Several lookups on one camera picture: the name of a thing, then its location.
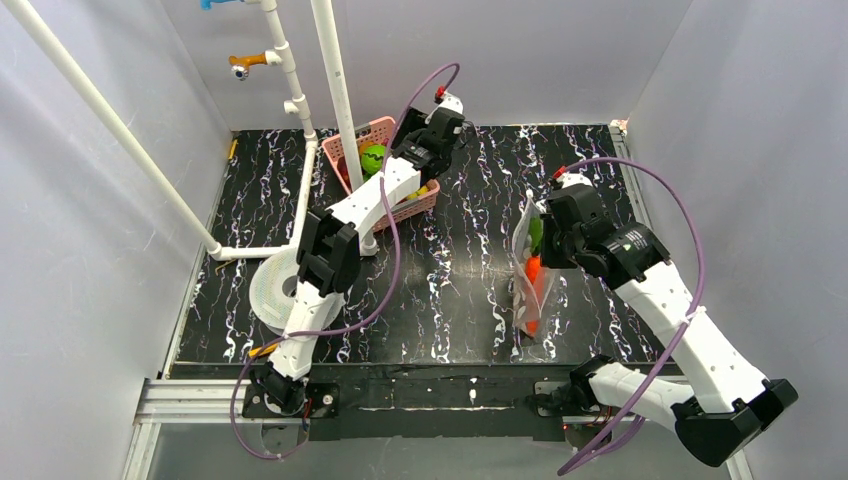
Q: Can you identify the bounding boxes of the orange toy carrot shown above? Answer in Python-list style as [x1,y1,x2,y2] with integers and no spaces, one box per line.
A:
[523,217,549,336]

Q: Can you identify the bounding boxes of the clear polka dot zip bag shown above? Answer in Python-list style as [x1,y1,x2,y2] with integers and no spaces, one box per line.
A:
[509,189,553,343]

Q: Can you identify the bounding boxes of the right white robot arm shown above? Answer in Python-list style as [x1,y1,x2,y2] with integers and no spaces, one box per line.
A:
[541,183,799,467]

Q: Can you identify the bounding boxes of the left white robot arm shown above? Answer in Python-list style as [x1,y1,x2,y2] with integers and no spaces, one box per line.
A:
[249,100,465,417]

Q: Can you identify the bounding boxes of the yellow toy bananas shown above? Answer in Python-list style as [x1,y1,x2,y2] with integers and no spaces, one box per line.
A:
[406,186,429,201]

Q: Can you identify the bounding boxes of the pink plastic basket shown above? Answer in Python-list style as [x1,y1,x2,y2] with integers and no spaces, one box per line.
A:
[321,115,442,234]

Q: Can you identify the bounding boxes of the green toy watermelon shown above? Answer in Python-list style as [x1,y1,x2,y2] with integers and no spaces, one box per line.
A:
[360,144,386,179]

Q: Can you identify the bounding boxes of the orange toy faucet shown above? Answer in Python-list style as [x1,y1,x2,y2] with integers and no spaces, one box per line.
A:
[228,53,267,81]

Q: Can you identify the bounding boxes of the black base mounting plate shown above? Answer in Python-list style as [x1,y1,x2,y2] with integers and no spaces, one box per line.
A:
[235,363,575,441]

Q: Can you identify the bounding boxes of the blue toy faucet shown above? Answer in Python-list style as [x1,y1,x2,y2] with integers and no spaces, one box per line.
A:
[199,0,243,10]

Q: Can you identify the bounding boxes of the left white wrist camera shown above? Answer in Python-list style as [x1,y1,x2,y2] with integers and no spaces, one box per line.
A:
[434,85,464,114]

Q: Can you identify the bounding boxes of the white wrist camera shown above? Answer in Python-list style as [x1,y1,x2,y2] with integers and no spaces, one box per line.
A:
[434,85,464,114]
[552,166,594,193]

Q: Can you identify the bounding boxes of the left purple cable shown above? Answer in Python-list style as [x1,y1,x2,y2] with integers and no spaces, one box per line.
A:
[229,62,462,462]

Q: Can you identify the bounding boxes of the purple cable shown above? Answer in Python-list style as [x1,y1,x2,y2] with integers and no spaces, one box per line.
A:
[555,157,705,478]
[229,62,462,462]

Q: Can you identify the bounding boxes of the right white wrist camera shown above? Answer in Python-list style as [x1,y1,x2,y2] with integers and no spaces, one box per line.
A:
[552,166,594,193]

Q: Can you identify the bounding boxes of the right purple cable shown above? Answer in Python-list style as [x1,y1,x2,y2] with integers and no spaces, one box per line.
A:
[555,157,705,478]

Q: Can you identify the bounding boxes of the orange handled screwdriver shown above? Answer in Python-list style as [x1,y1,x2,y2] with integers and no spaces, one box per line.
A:
[248,342,279,359]

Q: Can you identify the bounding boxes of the white PVC pipe frame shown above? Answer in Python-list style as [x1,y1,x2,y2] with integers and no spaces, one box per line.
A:
[0,0,379,262]

